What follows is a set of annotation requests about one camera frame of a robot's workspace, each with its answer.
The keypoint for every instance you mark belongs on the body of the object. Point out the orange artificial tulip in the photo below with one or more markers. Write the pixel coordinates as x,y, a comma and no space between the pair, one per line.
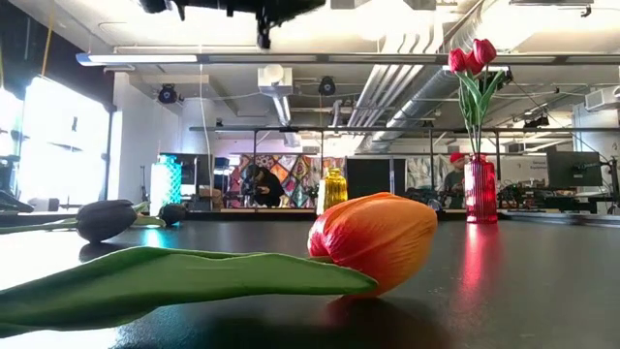
378,237

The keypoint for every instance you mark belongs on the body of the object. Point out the black artificial tulip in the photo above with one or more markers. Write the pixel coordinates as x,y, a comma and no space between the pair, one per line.
173,213
104,220

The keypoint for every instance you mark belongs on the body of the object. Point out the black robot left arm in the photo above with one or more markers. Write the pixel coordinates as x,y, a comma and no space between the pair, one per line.
232,5

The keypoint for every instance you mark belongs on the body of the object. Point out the yellow glass vase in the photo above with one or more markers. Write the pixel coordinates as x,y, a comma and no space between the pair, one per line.
335,190

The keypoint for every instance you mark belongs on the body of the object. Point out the blue glass vase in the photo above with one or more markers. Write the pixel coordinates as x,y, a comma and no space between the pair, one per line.
169,186

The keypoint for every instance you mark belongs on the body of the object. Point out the red ribbed glass vase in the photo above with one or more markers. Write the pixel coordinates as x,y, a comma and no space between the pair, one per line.
480,191

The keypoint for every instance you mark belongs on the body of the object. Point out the colourful patterned quilt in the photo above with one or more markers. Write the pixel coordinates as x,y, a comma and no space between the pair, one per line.
295,174

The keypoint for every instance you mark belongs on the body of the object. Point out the person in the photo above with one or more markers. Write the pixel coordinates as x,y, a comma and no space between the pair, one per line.
454,184
269,189

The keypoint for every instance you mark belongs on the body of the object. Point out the black partition panel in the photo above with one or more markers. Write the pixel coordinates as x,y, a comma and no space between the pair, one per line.
375,177

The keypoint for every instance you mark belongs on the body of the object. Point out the black ceiling spotlight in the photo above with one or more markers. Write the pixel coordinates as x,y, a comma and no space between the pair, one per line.
167,93
327,85

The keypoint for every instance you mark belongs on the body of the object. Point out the white ceiling unit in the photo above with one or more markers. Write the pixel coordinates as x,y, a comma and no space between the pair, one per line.
275,80

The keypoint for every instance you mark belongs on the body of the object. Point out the grey overhead crossbar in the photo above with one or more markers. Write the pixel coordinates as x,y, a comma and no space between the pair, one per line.
339,58

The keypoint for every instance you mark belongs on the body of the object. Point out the cluttered work desk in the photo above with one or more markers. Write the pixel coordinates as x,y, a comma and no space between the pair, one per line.
557,201

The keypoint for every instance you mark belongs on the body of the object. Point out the black computer monitor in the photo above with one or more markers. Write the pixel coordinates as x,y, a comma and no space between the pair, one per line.
574,169

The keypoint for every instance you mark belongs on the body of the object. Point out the white air conditioner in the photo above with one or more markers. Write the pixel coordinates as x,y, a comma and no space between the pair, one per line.
603,98

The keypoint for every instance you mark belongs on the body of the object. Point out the black aluminium table frame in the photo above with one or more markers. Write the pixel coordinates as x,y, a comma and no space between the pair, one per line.
387,216

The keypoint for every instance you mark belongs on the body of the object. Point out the black metal rail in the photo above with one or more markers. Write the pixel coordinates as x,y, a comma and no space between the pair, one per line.
387,130

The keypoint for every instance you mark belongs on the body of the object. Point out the silver ventilation duct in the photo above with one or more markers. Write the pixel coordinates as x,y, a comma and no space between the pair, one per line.
421,104

